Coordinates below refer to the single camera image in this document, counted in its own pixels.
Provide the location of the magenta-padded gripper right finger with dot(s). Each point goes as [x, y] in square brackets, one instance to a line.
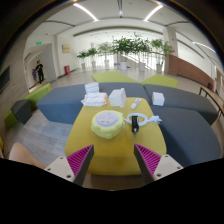
[165, 166]

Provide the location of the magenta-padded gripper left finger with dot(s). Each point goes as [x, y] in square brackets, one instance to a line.
[62, 166]

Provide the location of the dark grey charger block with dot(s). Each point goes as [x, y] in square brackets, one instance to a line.
[134, 123]

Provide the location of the grey sofa module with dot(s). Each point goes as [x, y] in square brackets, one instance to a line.
[190, 140]
[186, 100]

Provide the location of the beige chair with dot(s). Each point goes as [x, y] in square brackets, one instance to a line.
[25, 156]

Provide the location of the long curved grey sofa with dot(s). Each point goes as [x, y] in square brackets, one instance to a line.
[56, 103]

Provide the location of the small white cube box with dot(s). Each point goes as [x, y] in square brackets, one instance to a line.
[158, 99]

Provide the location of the dark grey ottoman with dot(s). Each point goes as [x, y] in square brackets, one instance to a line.
[21, 111]

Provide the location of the small white tube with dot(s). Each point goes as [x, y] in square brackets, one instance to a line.
[136, 103]

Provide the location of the small lime green ottoman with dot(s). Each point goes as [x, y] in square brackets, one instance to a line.
[9, 120]

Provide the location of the white wet wipes pack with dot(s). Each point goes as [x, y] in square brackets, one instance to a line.
[94, 99]

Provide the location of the lime green bench seat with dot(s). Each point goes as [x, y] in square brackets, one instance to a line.
[38, 95]

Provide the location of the wooden bench with black legs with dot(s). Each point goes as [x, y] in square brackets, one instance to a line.
[211, 96]

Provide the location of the white tissue box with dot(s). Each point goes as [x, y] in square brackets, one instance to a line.
[117, 98]

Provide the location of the stack of white tissue packs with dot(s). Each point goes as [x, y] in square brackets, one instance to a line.
[91, 88]

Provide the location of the lime green flat ottoman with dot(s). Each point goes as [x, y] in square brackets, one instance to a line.
[113, 77]
[160, 81]

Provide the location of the red fire extinguisher box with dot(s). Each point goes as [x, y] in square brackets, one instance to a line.
[67, 70]

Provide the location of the person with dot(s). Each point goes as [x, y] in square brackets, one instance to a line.
[39, 70]

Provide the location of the row of potted plants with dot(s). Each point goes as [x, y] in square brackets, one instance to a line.
[125, 46]

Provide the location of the green exit sign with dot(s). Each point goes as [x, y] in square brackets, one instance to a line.
[39, 42]

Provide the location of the ceiling strip lights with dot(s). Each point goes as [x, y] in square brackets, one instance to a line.
[86, 11]

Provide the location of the black wall screen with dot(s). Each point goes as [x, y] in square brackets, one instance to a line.
[4, 79]

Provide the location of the yellow framed wall picture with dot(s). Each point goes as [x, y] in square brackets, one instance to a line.
[66, 48]

